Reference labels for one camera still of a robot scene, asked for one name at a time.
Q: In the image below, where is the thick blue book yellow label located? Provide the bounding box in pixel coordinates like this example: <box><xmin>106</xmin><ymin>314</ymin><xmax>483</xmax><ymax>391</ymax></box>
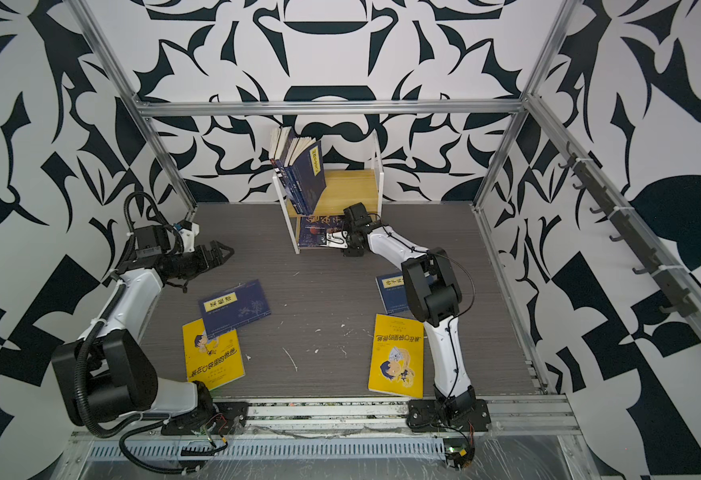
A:
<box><xmin>284</xmin><ymin>137</ymin><xmax>314</xmax><ymax>215</ymax></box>

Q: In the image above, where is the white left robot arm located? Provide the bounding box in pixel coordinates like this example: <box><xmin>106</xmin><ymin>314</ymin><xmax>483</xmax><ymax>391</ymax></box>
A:
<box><xmin>52</xmin><ymin>221</ymin><xmax>234</xmax><ymax>438</ymax></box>

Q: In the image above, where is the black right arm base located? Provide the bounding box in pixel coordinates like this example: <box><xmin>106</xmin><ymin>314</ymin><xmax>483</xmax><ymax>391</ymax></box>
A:
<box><xmin>405</xmin><ymin>387</ymin><xmax>491</xmax><ymax>433</ymax></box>

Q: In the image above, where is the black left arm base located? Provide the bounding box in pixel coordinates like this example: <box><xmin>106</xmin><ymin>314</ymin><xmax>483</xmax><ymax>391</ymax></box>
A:
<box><xmin>160</xmin><ymin>401</ymin><xmax>250</xmax><ymax>436</ymax></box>

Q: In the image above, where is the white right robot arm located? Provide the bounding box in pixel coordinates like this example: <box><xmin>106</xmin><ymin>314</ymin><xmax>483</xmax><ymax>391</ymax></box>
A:
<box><xmin>344</xmin><ymin>203</ymin><xmax>475</xmax><ymax>409</ymax></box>

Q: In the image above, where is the wooden white-framed bookshelf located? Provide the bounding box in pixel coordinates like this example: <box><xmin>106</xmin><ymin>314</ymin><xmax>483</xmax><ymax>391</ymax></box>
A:
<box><xmin>272</xmin><ymin>131</ymin><xmax>384</xmax><ymax>254</ymax></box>

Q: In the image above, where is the black standing book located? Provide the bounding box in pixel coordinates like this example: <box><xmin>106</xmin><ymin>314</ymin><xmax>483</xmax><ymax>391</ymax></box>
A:
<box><xmin>270</xmin><ymin>126</ymin><xmax>292</xmax><ymax>177</ymax></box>

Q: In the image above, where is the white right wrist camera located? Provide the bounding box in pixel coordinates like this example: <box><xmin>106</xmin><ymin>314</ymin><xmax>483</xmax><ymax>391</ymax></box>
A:
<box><xmin>324</xmin><ymin>230</ymin><xmax>348</xmax><ymax>249</ymax></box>

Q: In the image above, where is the white cable tie scrap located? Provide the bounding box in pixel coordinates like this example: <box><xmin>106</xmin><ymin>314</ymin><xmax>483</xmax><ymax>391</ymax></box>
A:
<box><xmin>282</xmin><ymin>347</ymin><xmax>300</xmax><ymax>372</ymax></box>

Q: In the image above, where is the grey wall hook rail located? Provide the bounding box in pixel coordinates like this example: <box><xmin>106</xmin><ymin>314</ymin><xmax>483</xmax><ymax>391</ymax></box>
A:
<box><xmin>560</xmin><ymin>143</ymin><xmax>699</xmax><ymax>318</ymax></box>

